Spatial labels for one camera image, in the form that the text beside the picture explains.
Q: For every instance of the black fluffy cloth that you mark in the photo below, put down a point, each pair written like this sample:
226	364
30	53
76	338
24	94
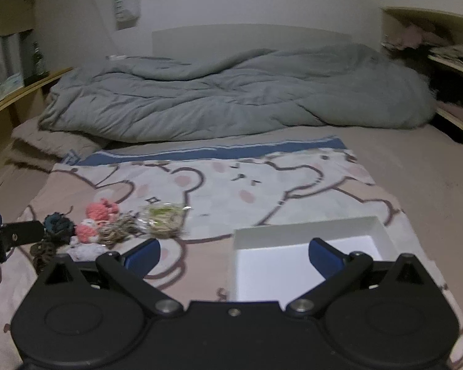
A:
440	79

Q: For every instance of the wooden bedside shelf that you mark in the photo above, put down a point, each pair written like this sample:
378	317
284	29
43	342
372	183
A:
19	88

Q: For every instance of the folded beige blanket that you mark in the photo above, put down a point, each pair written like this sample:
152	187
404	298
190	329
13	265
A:
48	144

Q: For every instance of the bear printed blanket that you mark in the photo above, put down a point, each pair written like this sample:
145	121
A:
231	185

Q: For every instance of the dark blue floral scrunchie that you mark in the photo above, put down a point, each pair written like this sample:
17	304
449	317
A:
56	225

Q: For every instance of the green glass bottle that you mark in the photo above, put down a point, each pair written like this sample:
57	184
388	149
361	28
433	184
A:
37	61

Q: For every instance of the small white fabric piece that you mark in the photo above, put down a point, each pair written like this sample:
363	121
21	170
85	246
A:
84	251

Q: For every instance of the black woven hair clip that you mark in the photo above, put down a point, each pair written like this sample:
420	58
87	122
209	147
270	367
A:
42	253

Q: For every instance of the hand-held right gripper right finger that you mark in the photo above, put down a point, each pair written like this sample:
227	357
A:
324	257

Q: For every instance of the grey duvet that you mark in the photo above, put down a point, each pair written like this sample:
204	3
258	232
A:
231	92

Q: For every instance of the grey curtain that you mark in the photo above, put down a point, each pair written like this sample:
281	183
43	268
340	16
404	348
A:
2	65

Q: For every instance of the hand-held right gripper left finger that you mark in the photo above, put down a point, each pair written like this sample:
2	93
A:
144	257

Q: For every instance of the pink crochet toy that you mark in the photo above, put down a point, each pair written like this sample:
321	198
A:
101	209

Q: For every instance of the pink crochet bunny white face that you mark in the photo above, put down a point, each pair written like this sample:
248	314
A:
87	232

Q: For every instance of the cream open shelf unit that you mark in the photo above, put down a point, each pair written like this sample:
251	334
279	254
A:
440	61

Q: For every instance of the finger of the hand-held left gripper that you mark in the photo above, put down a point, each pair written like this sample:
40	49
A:
23	233

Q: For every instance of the white cardboard box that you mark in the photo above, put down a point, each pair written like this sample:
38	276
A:
304	250

